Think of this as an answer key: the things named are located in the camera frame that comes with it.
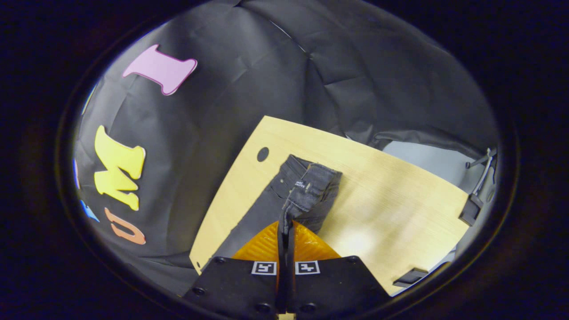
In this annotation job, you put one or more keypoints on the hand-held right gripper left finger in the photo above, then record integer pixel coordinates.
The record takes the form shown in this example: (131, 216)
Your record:
(242, 286)

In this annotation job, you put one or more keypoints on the dark grey jeans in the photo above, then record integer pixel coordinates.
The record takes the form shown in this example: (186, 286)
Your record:
(275, 195)

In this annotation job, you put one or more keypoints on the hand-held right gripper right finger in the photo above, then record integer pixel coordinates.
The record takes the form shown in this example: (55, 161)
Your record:
(331, 286)

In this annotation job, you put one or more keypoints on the thin metal stand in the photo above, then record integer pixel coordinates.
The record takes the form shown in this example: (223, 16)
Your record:
(483, 171)

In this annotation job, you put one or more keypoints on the black backdrop cloth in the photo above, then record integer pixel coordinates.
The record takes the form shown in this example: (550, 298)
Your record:
(222, 111)

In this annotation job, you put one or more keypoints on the black table bracket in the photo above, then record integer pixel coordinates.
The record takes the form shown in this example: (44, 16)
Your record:
(471, 210)
(410, 278)

